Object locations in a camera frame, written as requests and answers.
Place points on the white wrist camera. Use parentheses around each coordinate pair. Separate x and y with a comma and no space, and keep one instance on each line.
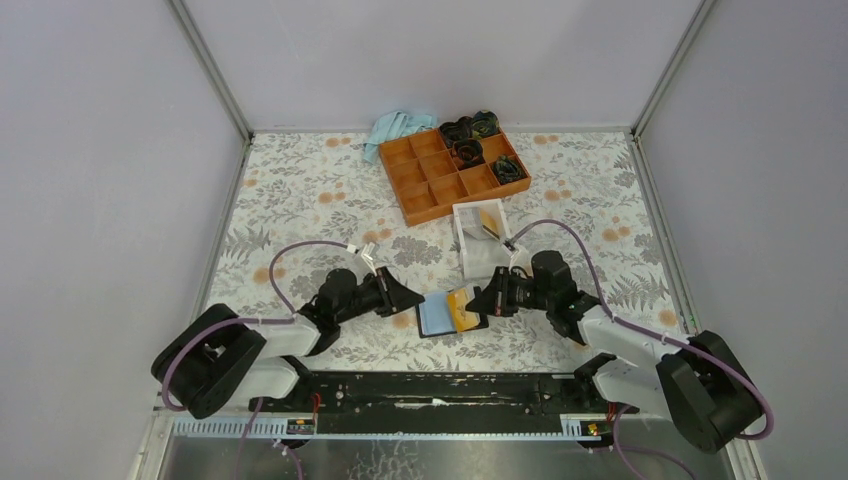
(519,256)
(365,255)

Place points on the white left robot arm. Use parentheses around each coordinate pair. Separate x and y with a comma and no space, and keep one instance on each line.
(223,358)

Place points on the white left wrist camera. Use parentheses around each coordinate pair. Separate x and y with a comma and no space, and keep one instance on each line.
(365,255)

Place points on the gold card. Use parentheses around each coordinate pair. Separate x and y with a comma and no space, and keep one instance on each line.
(463,319)
(489,224)

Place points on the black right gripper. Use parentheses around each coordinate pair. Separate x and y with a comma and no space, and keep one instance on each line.
(491,299)

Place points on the dark rolled sock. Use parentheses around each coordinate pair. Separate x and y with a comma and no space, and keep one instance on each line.
(507,169)
(467,153)
(455,131)
(485,124)

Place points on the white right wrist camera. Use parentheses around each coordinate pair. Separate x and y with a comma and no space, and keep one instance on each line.
(519,256)

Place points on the orange compartment tray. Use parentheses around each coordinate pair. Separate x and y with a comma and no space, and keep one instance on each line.
(427,183)

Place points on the stack of cards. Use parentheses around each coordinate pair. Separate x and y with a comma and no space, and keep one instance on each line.
(470,222)

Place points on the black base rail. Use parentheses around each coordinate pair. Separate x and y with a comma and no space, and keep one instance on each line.
(390,403)

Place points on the light blue cloth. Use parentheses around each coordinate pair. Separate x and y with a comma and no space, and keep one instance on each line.
(395,125)

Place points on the black leather card holder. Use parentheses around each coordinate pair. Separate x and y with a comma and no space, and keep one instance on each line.
(444,313)

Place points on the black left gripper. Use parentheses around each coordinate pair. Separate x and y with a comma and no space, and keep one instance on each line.
(394,296)

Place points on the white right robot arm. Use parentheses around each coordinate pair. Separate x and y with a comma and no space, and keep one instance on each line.
(696,383)

